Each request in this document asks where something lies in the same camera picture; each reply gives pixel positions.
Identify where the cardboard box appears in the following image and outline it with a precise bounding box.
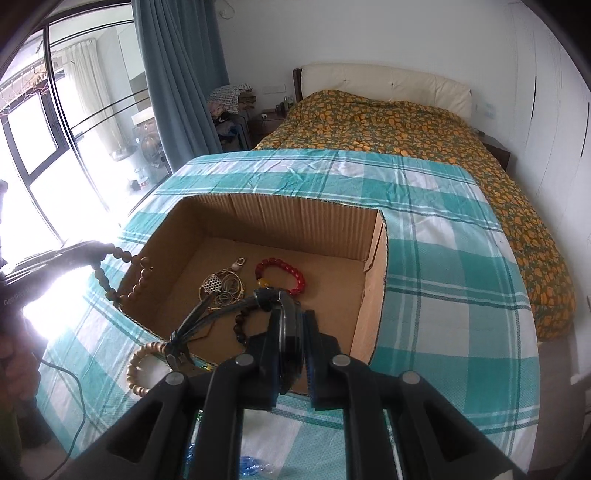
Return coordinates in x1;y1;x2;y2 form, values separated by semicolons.
115;193;389;398

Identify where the orange patterned bed blanket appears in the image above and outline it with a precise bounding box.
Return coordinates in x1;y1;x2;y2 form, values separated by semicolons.
252;90;577;342

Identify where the black framed sliding glass door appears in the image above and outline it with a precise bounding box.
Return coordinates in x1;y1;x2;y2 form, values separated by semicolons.
44;18;162;245

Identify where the white wardrobe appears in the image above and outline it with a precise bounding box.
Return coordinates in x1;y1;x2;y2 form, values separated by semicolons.
503;0;591;287

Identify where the thin dark cable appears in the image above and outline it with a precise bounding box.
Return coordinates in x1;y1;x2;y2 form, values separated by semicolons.
39;360;86;462

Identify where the dark bead bracelet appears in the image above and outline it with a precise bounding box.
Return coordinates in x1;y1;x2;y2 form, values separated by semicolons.
231;305;259;347

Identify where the dark wooden nightstand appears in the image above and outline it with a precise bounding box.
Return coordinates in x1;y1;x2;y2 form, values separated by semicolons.
482;134;512;174
249;111;287;148

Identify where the red bead bracelet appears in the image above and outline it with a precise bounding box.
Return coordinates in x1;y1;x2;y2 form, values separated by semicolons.
255;258;306;297

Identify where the person's left hand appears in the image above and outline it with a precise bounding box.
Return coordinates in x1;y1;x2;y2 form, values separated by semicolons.
0;325;43;407

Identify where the cream padded headboard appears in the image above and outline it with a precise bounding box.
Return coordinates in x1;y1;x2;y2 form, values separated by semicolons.
293;64;474;123

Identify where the pile of clothes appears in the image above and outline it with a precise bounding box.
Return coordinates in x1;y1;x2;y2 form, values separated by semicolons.
207;84;257;153

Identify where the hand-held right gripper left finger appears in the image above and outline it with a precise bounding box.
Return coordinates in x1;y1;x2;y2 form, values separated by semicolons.
60;302;291;480

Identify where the black framed window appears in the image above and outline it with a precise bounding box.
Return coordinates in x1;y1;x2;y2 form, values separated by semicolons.
0;88;70;245

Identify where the light wooden bead bracelet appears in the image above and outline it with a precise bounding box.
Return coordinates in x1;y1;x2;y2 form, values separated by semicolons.
127;340;208;398

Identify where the white sheer curtain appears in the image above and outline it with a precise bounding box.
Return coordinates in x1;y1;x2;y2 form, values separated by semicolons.
65;39;121;153

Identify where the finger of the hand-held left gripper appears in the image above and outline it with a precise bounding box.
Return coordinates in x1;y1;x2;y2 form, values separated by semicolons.
4;240;112;283

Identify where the black bangle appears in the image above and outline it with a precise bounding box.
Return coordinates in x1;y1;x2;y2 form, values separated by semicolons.
167;287;309;395

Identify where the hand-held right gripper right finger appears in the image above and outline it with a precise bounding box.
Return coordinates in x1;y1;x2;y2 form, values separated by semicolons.
304;311;528;480

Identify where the blue curtain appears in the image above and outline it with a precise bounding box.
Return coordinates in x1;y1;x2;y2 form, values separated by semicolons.
131;0;229;174

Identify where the blue crystal bracelet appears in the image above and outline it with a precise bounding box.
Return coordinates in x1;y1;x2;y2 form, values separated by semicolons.
238;455;278;478

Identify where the teal plaid tablecloth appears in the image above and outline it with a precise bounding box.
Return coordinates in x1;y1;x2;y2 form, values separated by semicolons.
34;150;541;480

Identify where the brown bead bracelet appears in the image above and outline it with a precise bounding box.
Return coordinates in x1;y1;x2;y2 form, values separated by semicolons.
93;244;154;311

